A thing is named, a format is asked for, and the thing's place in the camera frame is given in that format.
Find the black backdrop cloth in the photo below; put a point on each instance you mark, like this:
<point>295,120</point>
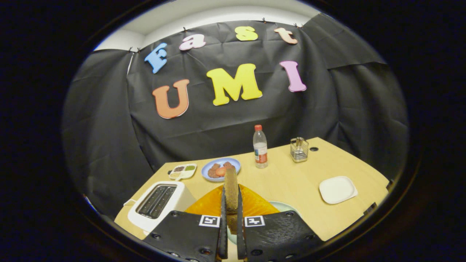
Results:
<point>218,123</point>

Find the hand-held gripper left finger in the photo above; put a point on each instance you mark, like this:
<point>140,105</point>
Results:
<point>222,225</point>

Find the pale green round plate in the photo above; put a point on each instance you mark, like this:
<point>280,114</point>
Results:
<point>285,208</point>

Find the brown meat patty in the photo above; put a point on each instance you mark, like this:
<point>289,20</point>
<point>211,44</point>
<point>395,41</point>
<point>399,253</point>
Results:
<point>213,170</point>
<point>229,164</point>

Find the white square plate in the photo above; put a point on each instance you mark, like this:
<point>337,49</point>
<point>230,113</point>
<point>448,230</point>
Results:
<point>338,190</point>

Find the blue plate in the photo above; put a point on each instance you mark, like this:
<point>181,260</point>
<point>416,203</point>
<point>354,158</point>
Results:
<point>207,174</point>

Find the clear bottle with red cap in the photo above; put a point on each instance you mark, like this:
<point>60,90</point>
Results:
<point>260,149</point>

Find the brown bread slice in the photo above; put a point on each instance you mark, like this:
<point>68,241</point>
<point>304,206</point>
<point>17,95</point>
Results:
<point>231,189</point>

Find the white divided condiment tray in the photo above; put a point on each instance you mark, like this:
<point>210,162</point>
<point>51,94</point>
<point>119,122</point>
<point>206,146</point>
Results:
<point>182,171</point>

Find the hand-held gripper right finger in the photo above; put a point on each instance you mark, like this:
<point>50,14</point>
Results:
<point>241,225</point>

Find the red tomato slice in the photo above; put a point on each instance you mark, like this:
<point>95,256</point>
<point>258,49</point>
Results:
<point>220,171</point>

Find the white toaster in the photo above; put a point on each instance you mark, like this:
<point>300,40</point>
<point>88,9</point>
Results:
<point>184,198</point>

